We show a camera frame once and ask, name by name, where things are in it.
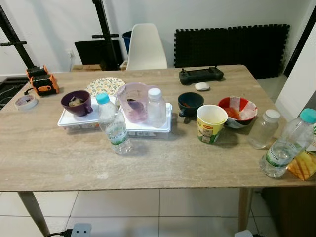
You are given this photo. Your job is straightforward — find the clear water bottle teal cap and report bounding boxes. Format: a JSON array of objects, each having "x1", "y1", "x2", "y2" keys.
[{"x1": 260, "y1": 108, "x2": 316, "y2": 179}]

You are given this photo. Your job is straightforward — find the orange juice carton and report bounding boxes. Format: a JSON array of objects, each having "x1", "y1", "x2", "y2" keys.
[{"x1": 287, "y1": 148, "x2": 316, "y2": 181}]

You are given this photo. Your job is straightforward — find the clear jar white lid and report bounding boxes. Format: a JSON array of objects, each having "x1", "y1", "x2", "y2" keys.
[{"x1": 248, "y1": 109, "x2": 281, "y2": 150}]

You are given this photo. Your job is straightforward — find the red bowl plastic wrap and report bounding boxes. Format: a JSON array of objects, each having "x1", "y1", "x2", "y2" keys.
[{"x1": 218, "y1": 96, "x2": 258, "y2": 130}]

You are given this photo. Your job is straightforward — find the black foam mat panel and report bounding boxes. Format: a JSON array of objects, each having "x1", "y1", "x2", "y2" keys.
[{"x1": 174, "y1": 24, "x2": 290, "y2": 80}]

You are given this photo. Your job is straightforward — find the yellow instant noodle cup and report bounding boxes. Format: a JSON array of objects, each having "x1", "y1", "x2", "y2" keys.
[{"x1": 197, "y1": 105, "x2": 228, "y2": 145}]

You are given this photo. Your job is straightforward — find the small white puck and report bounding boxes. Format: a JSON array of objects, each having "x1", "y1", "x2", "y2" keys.
[{"x1": 195, "y1": 82, "x2": 210, "y2": 92}]

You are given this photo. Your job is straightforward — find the black remote controller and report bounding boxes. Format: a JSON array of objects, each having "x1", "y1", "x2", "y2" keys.
[{"x1": 179, "y1": 67, "x2": 224, "y2": 86}]

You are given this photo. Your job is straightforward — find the dark teal mug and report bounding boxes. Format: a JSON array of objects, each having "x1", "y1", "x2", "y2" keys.
[{"x1": 178, "y1": 92, "x2": 204, "y2": 118}]

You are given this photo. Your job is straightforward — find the light wooden table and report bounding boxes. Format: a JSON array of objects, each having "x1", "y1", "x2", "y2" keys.
[{"x1": 0, "y1": 64, "x2": 316, "y2": 237}]

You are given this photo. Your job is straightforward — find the small clear bottle white cap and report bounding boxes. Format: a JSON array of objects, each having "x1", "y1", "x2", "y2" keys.
[{"x1": 146, "y1": 88, "x2": 167, "y2": 128}]

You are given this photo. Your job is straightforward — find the white plastic tray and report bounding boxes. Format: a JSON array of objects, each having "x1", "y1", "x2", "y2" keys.
[{"x1": 57, "y1": 96, "x2": 173, "y2": 138}]

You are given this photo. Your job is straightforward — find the clear pitcher purple liquid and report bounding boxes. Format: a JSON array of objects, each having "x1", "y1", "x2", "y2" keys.
[{"x1": 116, "y1": 82, "x2": 151, "y2": 124}]

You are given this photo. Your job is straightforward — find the white plastic chair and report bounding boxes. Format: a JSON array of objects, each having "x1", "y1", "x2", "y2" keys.
[{"x1": 126, "y1": 23, "x2": 168, "y2": 71}]

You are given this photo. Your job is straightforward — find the clear water bottle blue cap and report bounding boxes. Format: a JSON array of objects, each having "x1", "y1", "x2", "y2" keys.
[{"x1": 95, "y1": 92, "x2": 134, "y2": 155}]

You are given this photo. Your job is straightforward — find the blue bin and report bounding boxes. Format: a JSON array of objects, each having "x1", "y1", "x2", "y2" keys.
[{"x1": 121, "y1": 31, "x2": 133, "y2": 54}]

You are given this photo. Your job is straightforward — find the floral round plate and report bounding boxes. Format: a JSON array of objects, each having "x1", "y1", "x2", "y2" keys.
[{"x1": 86, "y1": 77, "x2": 125, "y2": 98}]

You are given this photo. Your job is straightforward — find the black stand pole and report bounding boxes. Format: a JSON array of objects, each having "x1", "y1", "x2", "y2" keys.
[
  {"x1": 92, "y1": 0, "x2": 121, "y2": 71},
  {"x1": 0, "y1": 5, "x2": 38, "y2": 72}
]

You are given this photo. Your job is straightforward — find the purple mug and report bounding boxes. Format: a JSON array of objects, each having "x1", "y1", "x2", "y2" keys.
[{"x1": 61, "y1": 90, "x2": 93, "y2": 118}]

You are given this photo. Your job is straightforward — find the flat cardboard piece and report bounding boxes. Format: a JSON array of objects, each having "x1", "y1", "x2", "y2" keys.
[{"x1": 72, "y1": 64, "x2": 102, "y2": 72}]

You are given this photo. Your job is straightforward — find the orange black device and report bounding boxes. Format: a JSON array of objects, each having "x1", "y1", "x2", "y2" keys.
[{"x1": 25, "y1": 65, "x2": 60, "y2": 96}]

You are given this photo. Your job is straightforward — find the white tape roll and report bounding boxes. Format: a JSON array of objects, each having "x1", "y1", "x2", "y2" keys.
[{"x1": 14, "y1": 95, "x2": 39, "y2": 111}]

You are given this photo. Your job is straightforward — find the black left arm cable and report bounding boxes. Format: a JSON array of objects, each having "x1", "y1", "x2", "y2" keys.
[{"x1": 44, "y1": 228, "x2": 75, "y2": 237}]

